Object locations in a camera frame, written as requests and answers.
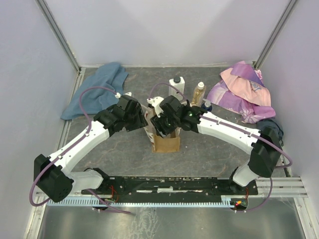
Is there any white bottle grey cap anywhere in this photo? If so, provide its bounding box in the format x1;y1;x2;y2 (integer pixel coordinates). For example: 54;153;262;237
168;76;185;101

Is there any dark blue pump bottle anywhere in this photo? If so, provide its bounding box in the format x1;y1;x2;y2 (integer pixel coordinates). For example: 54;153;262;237
201;99;213;112

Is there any amber liquid clear bottle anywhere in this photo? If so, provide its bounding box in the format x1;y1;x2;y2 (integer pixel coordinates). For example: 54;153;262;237
191;82;206;106

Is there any blue denim cloth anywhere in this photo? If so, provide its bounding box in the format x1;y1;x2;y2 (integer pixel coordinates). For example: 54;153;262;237
61;62;128;120

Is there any pink purple floral cloth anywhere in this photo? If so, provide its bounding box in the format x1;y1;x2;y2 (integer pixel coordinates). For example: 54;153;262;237
207;61;276;123

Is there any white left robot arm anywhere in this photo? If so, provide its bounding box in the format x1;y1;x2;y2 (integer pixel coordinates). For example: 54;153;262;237
33;93;148;202

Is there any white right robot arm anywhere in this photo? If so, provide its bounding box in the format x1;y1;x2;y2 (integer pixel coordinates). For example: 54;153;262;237
147;96;281;195

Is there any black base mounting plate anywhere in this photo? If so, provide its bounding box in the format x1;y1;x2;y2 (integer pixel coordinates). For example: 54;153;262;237
93;176;258;202

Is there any dark navy cloth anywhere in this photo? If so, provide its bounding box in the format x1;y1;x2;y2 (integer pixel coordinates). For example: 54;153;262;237
256;118;284;146

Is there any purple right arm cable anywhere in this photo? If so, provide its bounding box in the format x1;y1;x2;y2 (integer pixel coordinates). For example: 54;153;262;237
148;82;293;214

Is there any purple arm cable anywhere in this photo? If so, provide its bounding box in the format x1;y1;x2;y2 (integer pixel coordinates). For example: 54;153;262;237
148;82;293;214
29;87;133;215

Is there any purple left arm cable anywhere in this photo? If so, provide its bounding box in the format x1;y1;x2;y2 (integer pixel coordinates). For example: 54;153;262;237
29;87;133;215

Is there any light blue cable duct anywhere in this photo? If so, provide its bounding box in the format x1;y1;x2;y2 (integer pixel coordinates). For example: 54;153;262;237
47;196;248;209

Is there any aluminium frame rail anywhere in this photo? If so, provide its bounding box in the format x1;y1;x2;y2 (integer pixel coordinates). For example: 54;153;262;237
40;178;306;202

